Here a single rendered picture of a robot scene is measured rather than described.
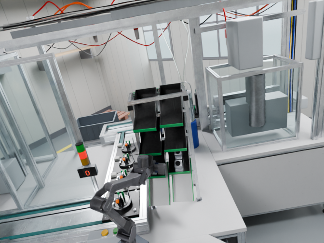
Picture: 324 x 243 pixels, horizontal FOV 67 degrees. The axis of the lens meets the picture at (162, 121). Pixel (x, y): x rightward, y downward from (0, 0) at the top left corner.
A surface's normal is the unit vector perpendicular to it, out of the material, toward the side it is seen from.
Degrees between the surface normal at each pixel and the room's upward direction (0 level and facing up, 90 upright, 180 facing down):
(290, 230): 0
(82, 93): 90
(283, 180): 90
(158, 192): 45
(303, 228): 0
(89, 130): 90
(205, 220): 0
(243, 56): 90
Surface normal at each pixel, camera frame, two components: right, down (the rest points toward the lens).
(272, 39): -0.62, 0.41
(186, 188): -0.19, -0.34
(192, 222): -0.17, -0.90
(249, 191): 0.06, 0.40
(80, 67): 0.77, 0.14
